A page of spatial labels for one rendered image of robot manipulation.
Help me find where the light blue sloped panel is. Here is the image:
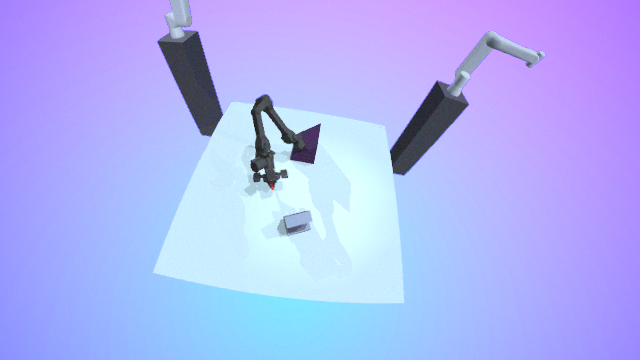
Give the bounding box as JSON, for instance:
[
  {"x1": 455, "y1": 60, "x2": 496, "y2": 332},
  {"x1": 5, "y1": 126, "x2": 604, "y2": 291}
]
[{"x1": 283, "y1": 211, "x2": 313, "y2": 237}]

